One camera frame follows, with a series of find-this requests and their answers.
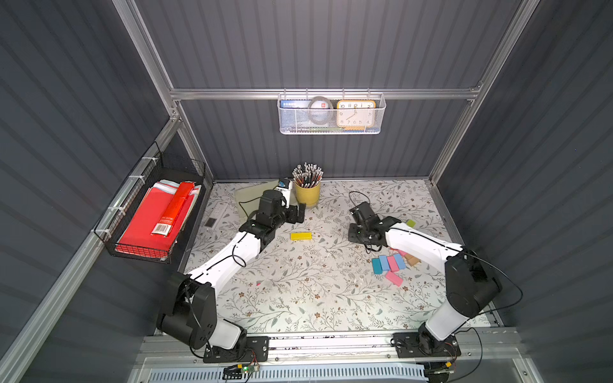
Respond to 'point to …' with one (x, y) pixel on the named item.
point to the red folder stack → (138, 238)
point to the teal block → (377, 266)
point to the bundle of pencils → (308, 175)
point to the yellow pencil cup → (309, 195)
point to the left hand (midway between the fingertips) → (295, 202)
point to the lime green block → (410, 223)
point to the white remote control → (215, 215)
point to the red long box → (172, 211)
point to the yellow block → (301, 236)
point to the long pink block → (402, 252)
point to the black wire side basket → (155, 166)
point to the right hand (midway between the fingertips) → (354, 235)
